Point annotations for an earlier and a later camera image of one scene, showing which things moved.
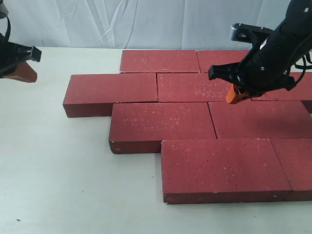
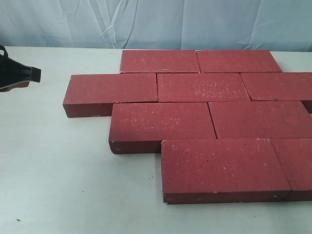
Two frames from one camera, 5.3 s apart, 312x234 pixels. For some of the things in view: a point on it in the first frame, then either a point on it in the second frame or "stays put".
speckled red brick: [190, 87] stays put
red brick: [93, 94] stays put
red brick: [141, 127] stays put
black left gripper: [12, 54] -> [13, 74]
